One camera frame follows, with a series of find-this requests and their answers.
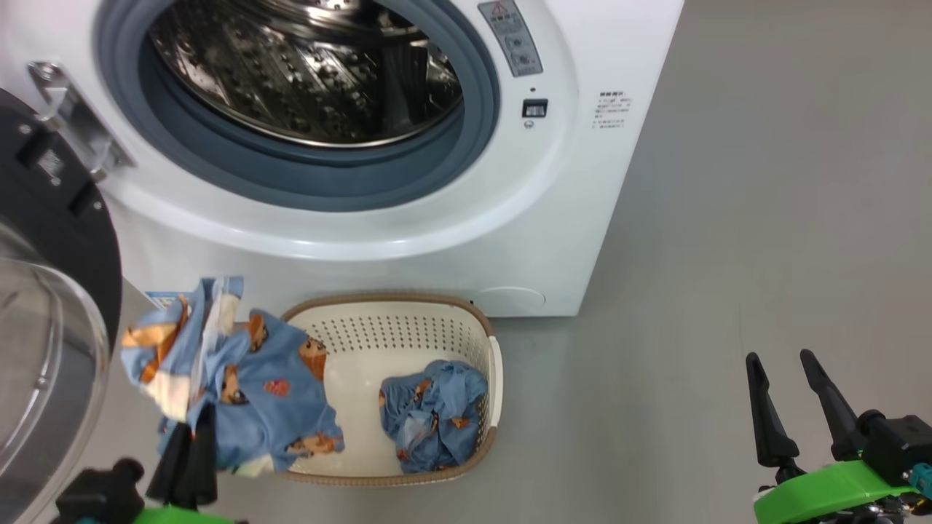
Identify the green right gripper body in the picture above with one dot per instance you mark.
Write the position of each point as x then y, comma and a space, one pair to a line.
823, 491

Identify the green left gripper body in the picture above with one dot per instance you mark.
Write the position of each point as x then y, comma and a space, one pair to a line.
175, 517

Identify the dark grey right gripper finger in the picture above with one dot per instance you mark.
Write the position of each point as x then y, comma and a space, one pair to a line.
837, 422
768, 429

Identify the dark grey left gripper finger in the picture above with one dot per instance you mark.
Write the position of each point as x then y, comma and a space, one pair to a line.
169, 469
204, 466

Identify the blue bear-print shirt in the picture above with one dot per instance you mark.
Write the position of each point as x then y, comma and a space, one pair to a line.
262, 393

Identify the blue bear-print pants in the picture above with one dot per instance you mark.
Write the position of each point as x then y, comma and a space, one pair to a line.
437, 415

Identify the black round glass washer door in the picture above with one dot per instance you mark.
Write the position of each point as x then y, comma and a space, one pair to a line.
65, 240

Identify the cream perforated laundry basket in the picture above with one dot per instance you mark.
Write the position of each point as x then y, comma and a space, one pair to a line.
364, 342

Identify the white front-load washing machine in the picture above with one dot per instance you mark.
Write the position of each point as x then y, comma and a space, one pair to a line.
451, 240

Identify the metal door hinge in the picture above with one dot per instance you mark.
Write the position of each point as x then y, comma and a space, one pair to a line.
80, 120

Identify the blue energy label sticker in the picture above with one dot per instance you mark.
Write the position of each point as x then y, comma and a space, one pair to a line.
162, 298

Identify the small printed text label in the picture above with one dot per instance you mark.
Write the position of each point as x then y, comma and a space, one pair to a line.
611, 109

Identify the grey warning sticker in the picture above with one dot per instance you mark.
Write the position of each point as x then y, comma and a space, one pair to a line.
513, 40

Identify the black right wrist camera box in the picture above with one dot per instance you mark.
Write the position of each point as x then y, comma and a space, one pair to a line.
899, 444

